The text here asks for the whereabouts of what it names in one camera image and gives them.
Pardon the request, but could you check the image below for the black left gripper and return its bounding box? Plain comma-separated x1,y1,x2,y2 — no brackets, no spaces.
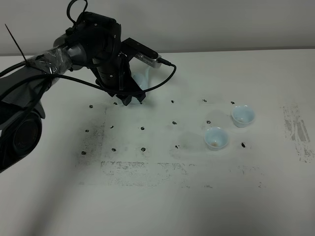
92,38,146,106

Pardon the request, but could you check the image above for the light blue porcelain teapot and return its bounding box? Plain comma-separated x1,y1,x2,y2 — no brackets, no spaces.
131,66,150,90

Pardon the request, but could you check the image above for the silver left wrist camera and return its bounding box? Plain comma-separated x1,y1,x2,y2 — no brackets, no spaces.
134,49,161,69

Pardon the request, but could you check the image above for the black cable tie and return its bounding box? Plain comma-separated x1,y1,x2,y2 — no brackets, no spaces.
4,24,29,65

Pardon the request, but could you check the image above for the light blue teacup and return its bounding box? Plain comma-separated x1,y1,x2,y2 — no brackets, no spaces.
204,127,229,151
231,105,255,128

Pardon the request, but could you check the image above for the near light blue teacup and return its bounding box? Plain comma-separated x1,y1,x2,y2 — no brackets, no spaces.
204,127,229,151

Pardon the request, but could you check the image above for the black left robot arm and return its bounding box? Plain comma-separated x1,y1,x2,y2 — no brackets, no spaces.
0,12,146,170

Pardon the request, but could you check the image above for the far light blue teacup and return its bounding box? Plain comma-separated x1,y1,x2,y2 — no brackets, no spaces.
231,105,255,128

